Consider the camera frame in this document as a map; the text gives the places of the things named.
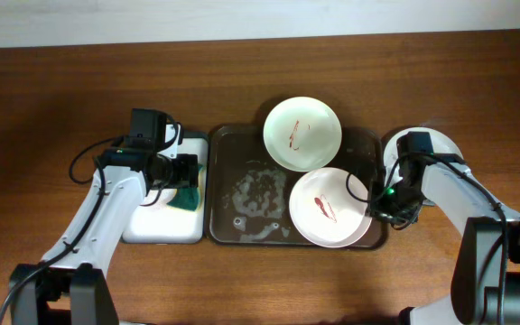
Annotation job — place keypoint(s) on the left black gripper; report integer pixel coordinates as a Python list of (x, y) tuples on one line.
[(188, 171)]

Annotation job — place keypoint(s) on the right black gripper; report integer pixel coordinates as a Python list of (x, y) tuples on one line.
[(376, 208)]

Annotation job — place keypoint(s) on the green yellow sponge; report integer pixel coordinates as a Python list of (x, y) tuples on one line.
[(188, 199)]

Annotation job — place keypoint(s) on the pink plate with red stain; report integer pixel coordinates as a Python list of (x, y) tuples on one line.
[(327, 208)]

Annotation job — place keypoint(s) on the pale blue plate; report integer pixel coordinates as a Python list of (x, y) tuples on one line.
[(445, 144)]

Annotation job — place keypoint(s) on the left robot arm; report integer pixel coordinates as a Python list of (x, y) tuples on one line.
[(69, 286)]

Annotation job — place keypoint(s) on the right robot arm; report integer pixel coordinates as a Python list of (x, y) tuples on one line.
[(485, 286)]

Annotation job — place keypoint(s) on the white sponge tray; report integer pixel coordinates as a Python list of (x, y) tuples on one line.
[(154, 222)]

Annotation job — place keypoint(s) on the dark brown serving tray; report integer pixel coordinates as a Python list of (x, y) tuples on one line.
[(247, 191)]

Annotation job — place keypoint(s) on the cream plate with red stain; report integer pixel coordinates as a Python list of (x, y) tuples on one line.
[(302, 134)]

